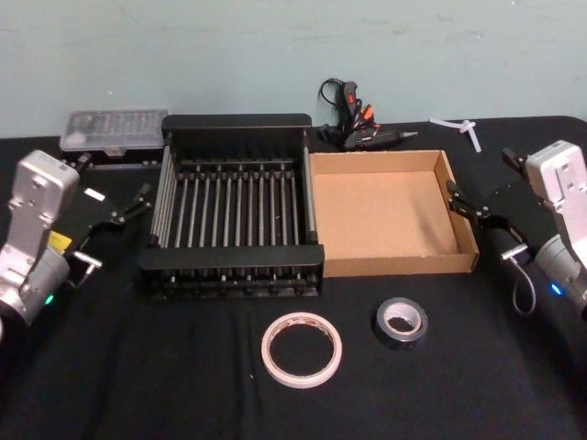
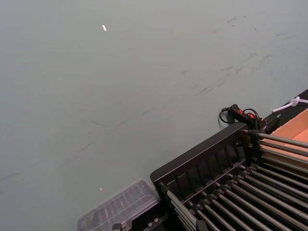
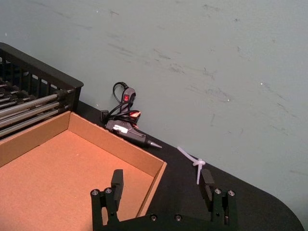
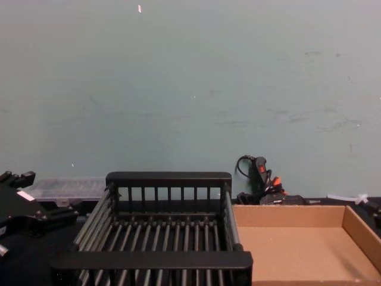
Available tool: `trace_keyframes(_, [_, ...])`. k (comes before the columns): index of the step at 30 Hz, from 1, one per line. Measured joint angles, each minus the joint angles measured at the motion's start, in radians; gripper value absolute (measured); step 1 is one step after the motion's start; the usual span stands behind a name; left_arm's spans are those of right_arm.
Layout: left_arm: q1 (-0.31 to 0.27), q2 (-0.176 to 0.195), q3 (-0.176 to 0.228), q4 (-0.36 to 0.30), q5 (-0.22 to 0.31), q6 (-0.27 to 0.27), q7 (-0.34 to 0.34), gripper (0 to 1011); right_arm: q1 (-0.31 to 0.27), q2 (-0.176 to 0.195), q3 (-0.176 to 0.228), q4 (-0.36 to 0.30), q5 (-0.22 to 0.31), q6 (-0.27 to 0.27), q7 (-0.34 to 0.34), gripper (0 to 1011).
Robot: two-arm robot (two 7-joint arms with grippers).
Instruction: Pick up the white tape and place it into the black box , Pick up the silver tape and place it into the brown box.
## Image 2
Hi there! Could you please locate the black rack with steel bars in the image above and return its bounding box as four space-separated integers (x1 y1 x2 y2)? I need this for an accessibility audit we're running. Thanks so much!
149 122 308 231

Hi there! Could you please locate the white knotted cord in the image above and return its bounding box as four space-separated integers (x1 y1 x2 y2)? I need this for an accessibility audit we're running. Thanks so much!
272 96 308 113

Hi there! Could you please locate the shallow brown cardboard tray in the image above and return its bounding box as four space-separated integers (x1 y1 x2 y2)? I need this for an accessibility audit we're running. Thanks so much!
261 109 308 169

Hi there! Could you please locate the black table cloth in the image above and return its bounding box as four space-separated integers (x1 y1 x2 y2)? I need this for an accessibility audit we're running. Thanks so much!
263 88 308 127

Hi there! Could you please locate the plain pale wall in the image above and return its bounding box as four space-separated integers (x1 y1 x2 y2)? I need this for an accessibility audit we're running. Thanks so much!
0 0 308 231

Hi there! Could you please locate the clear plastic case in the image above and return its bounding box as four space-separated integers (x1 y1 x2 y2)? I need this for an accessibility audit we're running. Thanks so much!
77 178 168 231

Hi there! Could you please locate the black corded tool red switch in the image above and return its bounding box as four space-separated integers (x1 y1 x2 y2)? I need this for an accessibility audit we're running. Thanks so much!
218 103 282 135

